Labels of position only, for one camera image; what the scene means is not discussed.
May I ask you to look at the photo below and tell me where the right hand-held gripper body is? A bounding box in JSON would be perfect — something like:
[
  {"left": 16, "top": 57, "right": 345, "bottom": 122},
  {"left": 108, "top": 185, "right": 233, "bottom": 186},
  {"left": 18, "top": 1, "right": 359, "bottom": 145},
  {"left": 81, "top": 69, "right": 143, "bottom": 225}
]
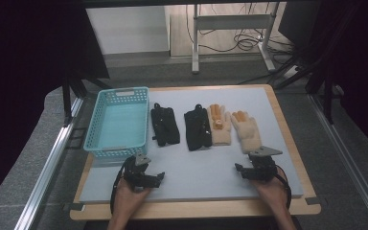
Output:
[{"left": 247, "top": 146, "right": 284, "bottom": 184}]

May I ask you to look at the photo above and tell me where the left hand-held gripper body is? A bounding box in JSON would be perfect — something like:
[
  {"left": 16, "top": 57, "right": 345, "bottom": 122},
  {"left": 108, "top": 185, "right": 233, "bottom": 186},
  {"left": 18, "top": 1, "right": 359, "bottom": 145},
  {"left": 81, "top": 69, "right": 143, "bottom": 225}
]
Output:
[{"left": 122, "top": 152, "right": 154, "bottom": 190}]

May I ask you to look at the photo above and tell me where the person's left hand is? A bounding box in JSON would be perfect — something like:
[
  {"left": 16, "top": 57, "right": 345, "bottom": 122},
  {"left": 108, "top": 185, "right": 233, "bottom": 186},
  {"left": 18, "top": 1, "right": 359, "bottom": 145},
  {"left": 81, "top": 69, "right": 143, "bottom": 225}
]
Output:
[{"left": 112, "top": 178, "right": 151, "bottom": 222}]

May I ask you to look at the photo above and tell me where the person's right hand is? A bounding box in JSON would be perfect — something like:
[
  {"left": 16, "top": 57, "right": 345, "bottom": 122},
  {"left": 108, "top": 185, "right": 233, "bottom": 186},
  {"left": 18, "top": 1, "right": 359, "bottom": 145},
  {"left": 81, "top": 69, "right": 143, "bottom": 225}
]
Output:
[{"left": 251, "top": 174, "right": 290, "bottom": 213}]

